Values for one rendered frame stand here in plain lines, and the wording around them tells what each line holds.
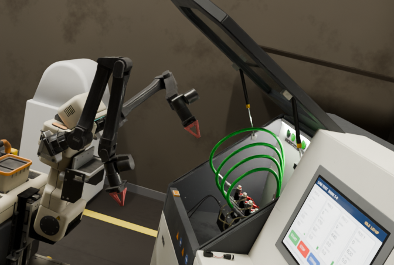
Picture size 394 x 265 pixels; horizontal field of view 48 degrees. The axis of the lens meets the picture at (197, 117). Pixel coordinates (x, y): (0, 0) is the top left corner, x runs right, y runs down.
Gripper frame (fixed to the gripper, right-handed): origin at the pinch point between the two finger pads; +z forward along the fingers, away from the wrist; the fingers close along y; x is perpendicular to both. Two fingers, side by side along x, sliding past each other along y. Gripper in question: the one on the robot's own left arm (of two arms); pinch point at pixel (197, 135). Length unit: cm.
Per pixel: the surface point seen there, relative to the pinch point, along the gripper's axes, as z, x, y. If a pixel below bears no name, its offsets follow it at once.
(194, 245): 36.8, 25.8, -19.8
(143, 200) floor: 42, 68, 237
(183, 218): 29.3, 25.6, 2.1
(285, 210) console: 39, -12, -37
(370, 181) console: 35, -34, -73
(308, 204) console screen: 38, -19, -50
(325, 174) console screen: 32, -29, -52
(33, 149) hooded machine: -51, 116, 178
